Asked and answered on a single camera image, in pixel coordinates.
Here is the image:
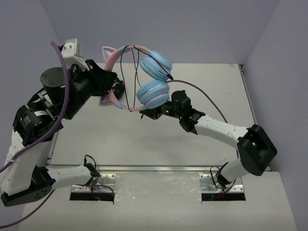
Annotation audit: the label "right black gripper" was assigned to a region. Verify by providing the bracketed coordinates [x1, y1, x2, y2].
[141, 93, 183, 120]

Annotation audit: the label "pink blue cat-ear headphones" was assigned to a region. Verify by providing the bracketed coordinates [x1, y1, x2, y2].
[99, 44, 173, 112]

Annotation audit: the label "black headphone audio cable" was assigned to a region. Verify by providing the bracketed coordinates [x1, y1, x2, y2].
[119, 44, 174, 121]

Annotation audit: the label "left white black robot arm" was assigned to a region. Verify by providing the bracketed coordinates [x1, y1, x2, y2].
[0, 60, 124, 207]

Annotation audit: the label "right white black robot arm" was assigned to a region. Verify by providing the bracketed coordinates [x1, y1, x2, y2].
[140, 90, 277, 188]

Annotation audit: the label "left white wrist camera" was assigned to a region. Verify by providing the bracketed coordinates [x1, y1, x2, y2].
[61, 38, 89, 70]

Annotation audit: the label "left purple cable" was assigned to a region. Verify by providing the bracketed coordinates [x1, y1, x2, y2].
[0, 40, 70, 228]

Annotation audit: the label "right black base cable loop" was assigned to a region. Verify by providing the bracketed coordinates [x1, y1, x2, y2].
[209, 163, 235, 193]

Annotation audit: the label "black base cable loop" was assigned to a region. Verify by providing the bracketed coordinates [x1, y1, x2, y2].
[209, 163, 235, 193]
[81, 155, 99, 176]

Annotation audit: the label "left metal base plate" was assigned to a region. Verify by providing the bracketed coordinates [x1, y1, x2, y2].
[71, 173, 116, 193]

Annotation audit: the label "metal base plate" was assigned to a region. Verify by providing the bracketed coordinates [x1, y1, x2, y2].
[199, 172, 244, 194]
[71, 173, 116, 193]

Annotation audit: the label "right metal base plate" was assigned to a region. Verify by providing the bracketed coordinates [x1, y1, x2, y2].
[199, 172, 244, 194]

